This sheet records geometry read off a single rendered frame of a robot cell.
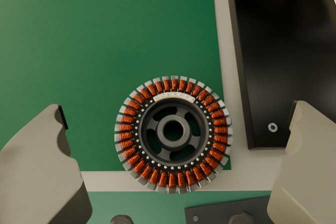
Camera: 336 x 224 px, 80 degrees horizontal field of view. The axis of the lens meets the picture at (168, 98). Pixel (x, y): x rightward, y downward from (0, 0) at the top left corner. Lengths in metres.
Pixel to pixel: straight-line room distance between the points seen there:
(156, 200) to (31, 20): 0.83
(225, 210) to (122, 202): 0.44
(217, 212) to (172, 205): 0.19
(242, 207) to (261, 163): 0.78
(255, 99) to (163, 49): 0.12
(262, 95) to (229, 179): 0.09
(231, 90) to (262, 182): 0.10
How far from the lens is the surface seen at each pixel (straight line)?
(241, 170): 0.24
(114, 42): 0.28
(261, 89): 0.24
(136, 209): 1.00
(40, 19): 0.34
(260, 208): 1.04
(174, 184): 0.19
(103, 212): 1.03
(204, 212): 0.98
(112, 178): 0.23
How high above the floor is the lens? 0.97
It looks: 71 degrees down
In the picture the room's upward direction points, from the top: 3 degrees counter-clockwise
